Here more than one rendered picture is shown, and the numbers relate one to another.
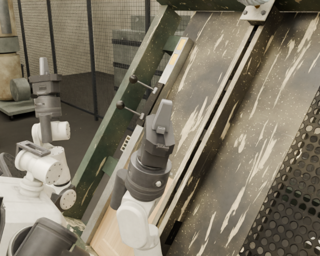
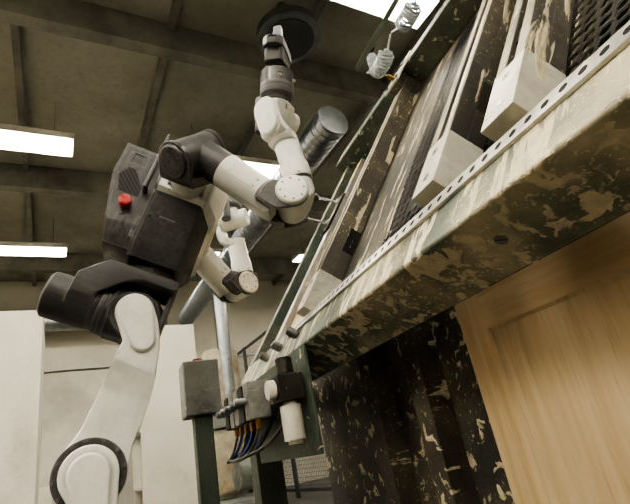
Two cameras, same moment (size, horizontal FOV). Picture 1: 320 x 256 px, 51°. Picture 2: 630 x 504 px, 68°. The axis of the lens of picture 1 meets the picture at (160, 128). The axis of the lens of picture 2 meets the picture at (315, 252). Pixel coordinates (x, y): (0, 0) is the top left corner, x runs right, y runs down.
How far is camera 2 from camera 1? 1.27 m
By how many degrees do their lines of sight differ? 43
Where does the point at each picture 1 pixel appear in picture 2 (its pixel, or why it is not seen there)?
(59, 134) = (237, 214)
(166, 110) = (277, 29)
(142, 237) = (273, 114)
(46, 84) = not seen: hidden behind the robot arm
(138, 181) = (265, 76)
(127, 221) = (261, 109)
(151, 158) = (269, 52)
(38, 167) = not seen: hidden behind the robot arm
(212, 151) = (379, 171)
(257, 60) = (406, 108)
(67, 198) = (247, 279)
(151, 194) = (276, 83)
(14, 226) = not seen: hidden behind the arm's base
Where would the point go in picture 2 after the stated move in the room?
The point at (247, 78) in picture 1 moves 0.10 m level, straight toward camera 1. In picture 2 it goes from (400, 120) to (390, 106)
